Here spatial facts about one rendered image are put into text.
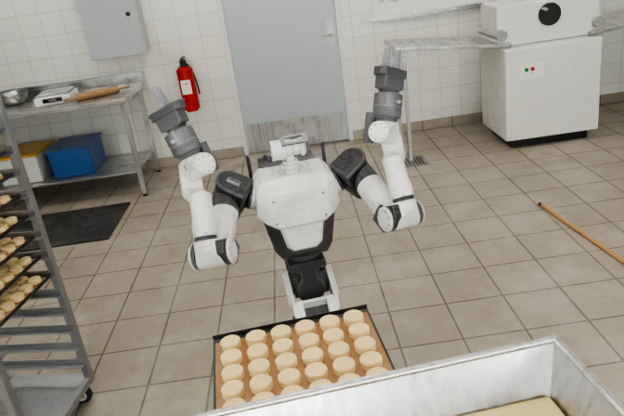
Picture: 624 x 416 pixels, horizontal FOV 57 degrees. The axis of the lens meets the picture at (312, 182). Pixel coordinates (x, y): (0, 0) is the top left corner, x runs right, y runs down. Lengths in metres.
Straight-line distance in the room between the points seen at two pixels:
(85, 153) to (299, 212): 3.73
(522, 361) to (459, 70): 5.26
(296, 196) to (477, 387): 1.23
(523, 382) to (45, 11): 5.54
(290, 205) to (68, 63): 4.31
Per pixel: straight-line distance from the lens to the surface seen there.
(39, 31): 5.98
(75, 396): 2.84
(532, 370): 0.75
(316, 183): 1.86
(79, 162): 5.46
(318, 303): 2.04
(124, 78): 5.74
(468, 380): 0.72
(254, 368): 1.38
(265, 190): 1.86
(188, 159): 1.72
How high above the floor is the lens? 1.77
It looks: 21 degrees down
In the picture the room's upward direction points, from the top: 8 degrees counter-clockwise
